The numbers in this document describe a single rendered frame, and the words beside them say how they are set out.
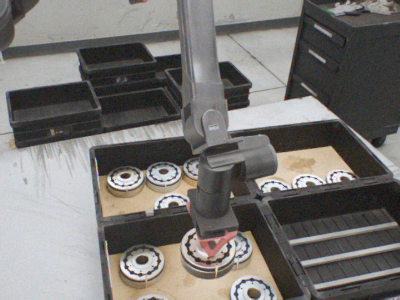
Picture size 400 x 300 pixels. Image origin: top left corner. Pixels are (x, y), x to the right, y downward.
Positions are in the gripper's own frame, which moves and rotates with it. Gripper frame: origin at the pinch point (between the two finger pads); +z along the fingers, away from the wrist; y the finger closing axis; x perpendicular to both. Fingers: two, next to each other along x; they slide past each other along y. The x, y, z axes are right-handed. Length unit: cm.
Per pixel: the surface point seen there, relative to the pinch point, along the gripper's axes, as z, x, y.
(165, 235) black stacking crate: 19.7, 3.9, 19.9
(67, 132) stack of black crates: 58, 29, 124
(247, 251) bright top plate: 19.9, -14.3, 11.2
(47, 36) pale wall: 94, 44, 323
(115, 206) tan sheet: 23.2, 14.3, 36.0
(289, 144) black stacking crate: 20, -43, 50
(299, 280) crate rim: 12.6, -19.5, -3.5
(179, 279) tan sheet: 22.8, 2.6, 9.2
